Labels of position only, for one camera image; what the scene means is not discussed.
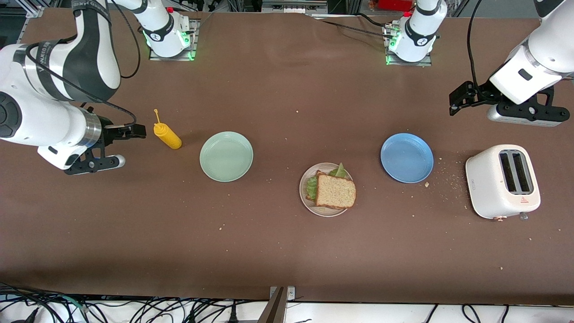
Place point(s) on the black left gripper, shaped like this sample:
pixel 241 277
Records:
pixel 476 95

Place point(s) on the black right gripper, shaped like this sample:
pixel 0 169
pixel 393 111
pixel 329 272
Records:
pixel 107 130

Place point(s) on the yellow squeeze bottle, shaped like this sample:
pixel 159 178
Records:
pixel 169 137

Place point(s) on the brown crust bread slice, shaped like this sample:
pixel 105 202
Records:
pixel 336 192
pixel 320 173

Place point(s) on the green lettuce leaf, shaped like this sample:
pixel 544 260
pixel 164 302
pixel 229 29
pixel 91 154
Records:
pixel 311 186

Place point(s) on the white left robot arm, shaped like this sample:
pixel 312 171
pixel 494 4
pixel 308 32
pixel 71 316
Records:
pixel 542 58

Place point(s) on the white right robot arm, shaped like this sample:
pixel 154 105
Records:
pixel 40 116

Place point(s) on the blue plate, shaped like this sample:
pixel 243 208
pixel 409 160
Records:
pixel 406 158

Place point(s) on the pale green plate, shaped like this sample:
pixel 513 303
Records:
pixel 226 157

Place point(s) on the beige plate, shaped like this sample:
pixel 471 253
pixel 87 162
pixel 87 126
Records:
pixel 325 212

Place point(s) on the white toaster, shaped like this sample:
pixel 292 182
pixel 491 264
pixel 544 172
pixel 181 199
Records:
pixel 486 184

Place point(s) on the red box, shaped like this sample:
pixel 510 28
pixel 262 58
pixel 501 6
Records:
pixel 397 4

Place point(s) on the aluminium corner profile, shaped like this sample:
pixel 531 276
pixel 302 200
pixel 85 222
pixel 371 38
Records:
pixel 35 12

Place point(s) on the grey metal box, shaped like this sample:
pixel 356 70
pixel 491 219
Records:
pixel 291 6

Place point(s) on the black power plug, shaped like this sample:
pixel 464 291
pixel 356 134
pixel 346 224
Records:
pixel 233 316

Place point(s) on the dark grey metal bar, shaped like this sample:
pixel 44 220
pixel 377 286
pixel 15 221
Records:
pixel 274 309

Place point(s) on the silver table bracket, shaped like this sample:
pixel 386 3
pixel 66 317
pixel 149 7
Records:
pixel 291 294

